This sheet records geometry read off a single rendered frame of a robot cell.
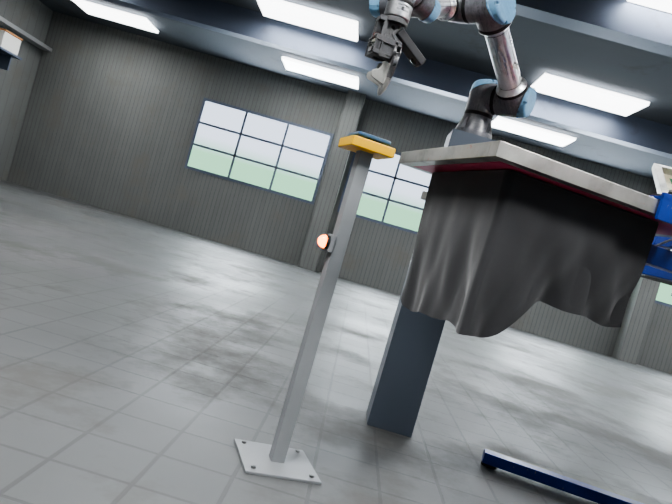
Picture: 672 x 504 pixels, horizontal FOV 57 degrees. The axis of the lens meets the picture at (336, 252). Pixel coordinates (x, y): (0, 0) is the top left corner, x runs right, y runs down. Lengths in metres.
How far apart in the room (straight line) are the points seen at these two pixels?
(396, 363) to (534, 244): 1.00
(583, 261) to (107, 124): 10.74
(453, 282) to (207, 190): 9.71
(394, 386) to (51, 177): 10.30
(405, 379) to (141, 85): 9.94
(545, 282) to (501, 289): 0.13
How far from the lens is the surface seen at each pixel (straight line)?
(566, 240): 1.70
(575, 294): 1.75
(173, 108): 11.61
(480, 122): 2.54
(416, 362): 2.47
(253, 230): 11.04
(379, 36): 1.81
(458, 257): 1.70
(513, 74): 2.44
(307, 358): 1.79
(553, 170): 1.58
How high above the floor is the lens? 0.67
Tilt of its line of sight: 1 degrees down
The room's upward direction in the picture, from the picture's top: 16 degrees clockwise
